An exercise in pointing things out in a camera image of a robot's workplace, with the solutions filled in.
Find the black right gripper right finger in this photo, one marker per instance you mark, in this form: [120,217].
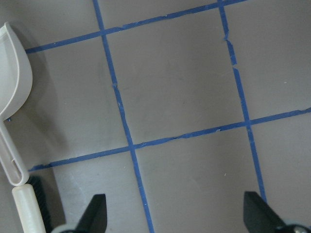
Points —
[259,217]

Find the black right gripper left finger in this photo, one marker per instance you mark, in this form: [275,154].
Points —
[94,218]

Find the white hand brush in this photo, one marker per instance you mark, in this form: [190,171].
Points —
[31,204]

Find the white plastic dustpan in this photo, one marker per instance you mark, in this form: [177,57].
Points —
[16,79]

